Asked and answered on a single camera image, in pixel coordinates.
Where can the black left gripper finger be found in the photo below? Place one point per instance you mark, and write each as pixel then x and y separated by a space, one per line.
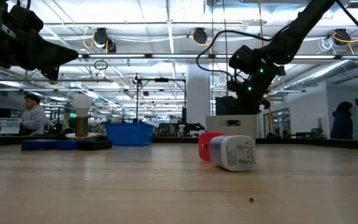
pixel 52 73
pixel 48 54

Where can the purple white plug charger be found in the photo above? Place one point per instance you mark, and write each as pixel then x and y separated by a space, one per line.
pixel 232 154

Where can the pink plug charger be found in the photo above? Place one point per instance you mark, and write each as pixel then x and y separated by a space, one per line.
pixel 204 147

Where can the dark blue small case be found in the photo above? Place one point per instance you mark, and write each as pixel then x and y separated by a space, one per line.
pixel 37 145

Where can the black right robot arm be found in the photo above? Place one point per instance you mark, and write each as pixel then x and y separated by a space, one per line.
pixel 291 40

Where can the grey plastic bin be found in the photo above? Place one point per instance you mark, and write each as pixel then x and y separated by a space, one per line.
pixel 247 124

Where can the black monitor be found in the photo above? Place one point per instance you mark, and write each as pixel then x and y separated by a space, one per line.
pixel 225 106

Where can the white bulb brass lamp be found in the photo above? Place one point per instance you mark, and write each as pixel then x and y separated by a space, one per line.
pixel 82 105

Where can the person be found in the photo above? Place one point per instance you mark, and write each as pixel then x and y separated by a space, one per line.
pixel 34 119
pixel 342 123

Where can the white building column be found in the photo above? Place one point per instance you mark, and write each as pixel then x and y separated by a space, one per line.
pixel 198 99

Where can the clear plastic storage box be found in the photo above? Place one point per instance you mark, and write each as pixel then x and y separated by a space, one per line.
pixel 6 126

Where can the blue plastic basket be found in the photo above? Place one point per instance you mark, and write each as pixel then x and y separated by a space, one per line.
pixel 129 134

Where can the long hanging light bar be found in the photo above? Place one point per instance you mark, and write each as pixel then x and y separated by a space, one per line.
pixel 154 56

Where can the black aluminium table frame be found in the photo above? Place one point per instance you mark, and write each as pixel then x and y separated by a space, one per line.
pixel 179 140

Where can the black background rig frame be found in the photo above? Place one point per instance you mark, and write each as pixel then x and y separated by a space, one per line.
pixel 161 80

